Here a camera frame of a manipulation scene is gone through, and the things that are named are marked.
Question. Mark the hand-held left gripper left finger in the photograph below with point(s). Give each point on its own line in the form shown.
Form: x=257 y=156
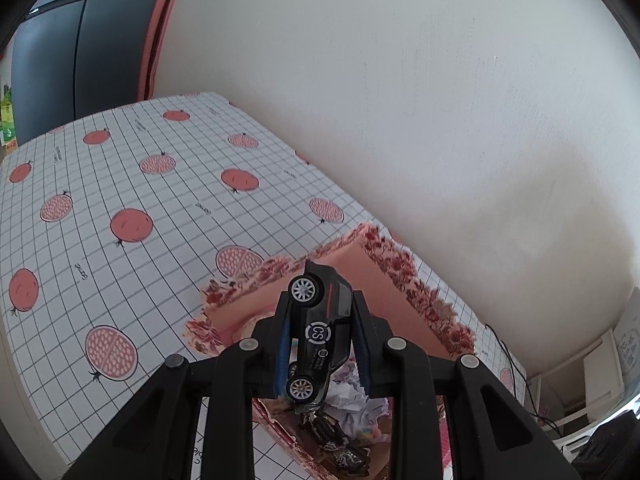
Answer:
x=284 y=355

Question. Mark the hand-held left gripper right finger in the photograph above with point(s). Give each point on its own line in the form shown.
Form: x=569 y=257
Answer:
x=362 y=350

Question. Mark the black toy car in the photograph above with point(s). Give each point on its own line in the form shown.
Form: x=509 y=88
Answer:
x=320 y=330

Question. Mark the white paper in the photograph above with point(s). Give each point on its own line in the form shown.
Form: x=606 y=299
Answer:
x=355 y=400

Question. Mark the floral paper box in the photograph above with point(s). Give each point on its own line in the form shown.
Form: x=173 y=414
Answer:
x=390 y=285

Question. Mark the grid-patterned desktop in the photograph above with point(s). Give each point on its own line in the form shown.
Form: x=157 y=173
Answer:
x=150 y=185

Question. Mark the black toy motorcycle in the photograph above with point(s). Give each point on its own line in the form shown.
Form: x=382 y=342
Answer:
x=330 y=435

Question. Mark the white shelf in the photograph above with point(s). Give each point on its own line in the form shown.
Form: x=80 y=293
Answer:
x=600 y=375

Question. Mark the black blurry object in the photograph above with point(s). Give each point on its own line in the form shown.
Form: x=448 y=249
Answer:
x=610 y=445

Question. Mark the white cardboard box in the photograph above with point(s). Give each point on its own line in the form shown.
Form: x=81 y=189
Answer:
x=630 y=345

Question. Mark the pink foam board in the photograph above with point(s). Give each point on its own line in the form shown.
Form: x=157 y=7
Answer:
x=155 y=45

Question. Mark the green bottle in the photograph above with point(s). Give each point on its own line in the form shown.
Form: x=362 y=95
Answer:
x=7 y=115

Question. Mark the dark grey cabinet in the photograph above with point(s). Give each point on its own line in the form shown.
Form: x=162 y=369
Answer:
x=100 y=35

